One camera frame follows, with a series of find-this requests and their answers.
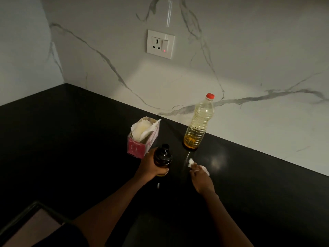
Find person's left hand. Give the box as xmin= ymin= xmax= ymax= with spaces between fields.
xmin=134 ymin=147 xmax=170 ymax=182

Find person's right hand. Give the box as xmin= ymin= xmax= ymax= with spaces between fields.
xmin=189 ymin=163 xmax=216 ymax=196

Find black small bottle cap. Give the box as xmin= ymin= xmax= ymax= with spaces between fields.
xmin=153 ymin=144 xmax=173 ymax=167

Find single tissue sheet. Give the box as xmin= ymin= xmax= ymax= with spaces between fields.
xmin=187 ymin=158 xmax=210 ymax=177

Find large clear plastic oil bottle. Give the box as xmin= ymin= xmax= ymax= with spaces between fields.
xmin=183 ymin=98 xmax=215 ymax=151

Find person's right forearm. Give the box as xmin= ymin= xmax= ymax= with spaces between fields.
xmin=203 ymin=191 xmax=255 ymax=247

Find person's left forearm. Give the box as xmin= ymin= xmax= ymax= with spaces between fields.
xmin=73 ymin=176 xmax=149 ymax=247

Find black countertop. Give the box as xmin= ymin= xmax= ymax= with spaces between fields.
xmin=0 ymin=83 xmax=329 ymax=247

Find beige lower cabinet front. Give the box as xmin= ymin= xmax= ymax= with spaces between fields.
xmin=0 ymin=202 xmax=70 ymax=247

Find pink tissue box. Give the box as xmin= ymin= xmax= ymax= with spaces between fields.
xmin=126 ymin=116 xmax=160 ymax=159

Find white tissues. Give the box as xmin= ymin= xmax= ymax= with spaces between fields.
xmin=130 ymin=119 xmax=162 ymax=142

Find clear tape strip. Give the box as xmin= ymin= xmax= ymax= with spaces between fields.
xmin=166 ymin=0 xmax=173 ymax=27

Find white wall socket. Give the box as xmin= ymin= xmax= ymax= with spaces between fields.
xmin=146 ymin=29 xmax=176 ymax=60

